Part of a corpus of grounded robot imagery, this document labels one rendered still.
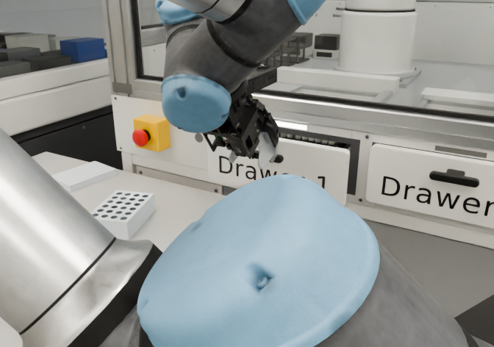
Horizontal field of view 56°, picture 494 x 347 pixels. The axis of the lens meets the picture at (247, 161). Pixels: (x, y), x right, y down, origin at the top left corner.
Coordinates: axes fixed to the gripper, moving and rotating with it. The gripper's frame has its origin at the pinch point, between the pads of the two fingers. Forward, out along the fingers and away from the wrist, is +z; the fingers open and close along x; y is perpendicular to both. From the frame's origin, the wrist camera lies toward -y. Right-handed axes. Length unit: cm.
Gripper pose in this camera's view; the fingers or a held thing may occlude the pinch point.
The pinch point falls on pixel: (262, 152)
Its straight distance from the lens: 83.0
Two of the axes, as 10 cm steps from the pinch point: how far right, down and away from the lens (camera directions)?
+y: -4.0, 8.0, -4.6
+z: 2.8, 5.8, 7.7
